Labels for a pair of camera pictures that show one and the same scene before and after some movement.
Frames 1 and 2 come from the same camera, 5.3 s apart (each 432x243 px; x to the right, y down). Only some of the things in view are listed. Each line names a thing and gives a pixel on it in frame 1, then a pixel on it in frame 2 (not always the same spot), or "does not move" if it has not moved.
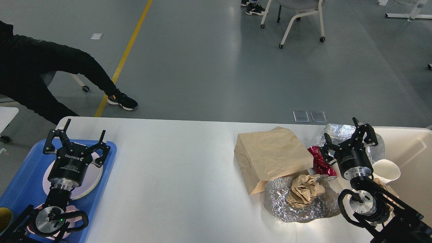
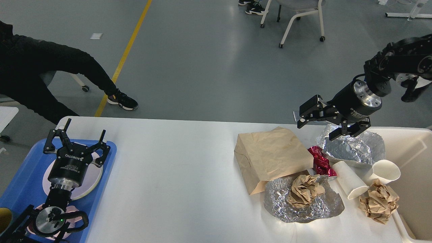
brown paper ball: [304, 188] does not move
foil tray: [275, 200] does not move
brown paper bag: [263, 156] does not move
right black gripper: [353, 159] -> [354, 103]
